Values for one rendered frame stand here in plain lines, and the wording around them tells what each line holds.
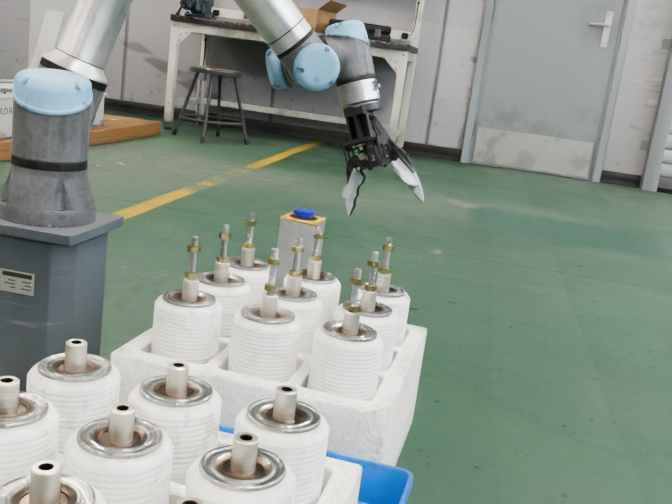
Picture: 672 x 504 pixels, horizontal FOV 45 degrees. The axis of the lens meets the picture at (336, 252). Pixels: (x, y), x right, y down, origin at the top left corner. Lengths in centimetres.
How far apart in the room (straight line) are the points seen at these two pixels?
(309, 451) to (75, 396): 25
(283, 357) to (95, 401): 32
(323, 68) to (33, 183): 49
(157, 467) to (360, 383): 41
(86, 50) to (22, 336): 48
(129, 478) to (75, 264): 64
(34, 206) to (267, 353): 45
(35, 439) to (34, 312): 58
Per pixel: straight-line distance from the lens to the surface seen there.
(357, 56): 151
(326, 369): 108
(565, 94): 607
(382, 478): 106
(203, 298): 117
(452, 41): 606
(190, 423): 84
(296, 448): 80
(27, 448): 80
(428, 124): 608
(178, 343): 114
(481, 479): 134
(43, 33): 466
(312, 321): 122
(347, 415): 106
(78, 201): 134
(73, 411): 89
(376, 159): 148
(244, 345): 111
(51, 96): 132
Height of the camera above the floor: 61
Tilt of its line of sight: 13 degrees down
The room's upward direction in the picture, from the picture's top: 8 degrees clockwise
